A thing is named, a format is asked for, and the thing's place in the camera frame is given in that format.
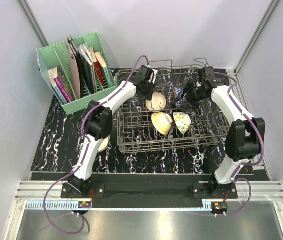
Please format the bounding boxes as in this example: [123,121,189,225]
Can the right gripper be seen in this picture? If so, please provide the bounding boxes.
[172,80,208,113]

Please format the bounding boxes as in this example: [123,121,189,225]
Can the blue zigzag pattern bowl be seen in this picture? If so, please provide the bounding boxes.
[173,87,186,109]

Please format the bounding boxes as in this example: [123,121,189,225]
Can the white bowl black stripes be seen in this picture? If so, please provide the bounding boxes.
[145,92,167,113]

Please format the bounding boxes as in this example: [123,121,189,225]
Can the grey wire dish rack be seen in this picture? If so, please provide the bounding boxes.
[117,61,230,154]

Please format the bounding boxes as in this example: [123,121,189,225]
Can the plain white bowl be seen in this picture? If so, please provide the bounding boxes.
[98,137,110,153]

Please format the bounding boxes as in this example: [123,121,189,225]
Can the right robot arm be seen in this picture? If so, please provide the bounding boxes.
[174,66,266,198]

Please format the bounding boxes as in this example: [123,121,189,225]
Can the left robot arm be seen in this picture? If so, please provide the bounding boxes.
[67,65,158,198]

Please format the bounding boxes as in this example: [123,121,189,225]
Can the green floral bowl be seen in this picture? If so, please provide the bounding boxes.
[173,112,192,135]

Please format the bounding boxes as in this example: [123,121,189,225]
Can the yellow checked bowl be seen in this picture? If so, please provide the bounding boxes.
[151,112,173,135]

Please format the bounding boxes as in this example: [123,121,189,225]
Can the red book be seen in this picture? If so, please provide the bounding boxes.
[94,51,110,87]

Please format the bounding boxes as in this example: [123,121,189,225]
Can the pink folder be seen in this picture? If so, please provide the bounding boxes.
[66,38,82,100]

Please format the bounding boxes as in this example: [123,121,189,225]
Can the white papers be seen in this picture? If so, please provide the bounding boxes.
[78,44,94,65]

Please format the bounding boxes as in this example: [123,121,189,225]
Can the green file organizer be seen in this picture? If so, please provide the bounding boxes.
[37,32,117,115]

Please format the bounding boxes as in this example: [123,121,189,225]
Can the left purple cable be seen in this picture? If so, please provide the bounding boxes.
[42,55,149,236]

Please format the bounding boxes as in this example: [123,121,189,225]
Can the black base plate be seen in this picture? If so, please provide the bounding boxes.
[61,173,238,211]

